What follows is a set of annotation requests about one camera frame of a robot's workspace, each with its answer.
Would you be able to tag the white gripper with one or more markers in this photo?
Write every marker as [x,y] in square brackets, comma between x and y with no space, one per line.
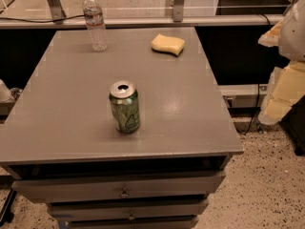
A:
[294,35]

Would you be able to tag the clear plastic water bottle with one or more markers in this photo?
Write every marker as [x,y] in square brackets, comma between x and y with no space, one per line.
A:
[94,20]

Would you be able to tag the green soda can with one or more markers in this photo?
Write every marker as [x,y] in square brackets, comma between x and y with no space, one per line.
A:
[123,97]

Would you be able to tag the yellow sponge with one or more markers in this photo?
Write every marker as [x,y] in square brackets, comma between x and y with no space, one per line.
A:
[162,43]

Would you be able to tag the grey drawer cabinet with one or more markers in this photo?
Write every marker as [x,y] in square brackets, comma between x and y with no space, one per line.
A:
[62,148]

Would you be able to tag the white object at left edge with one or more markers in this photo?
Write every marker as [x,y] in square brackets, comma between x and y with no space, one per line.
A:
[5,94]

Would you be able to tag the metal frame rail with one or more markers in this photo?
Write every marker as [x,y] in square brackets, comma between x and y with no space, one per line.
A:
[68,14]

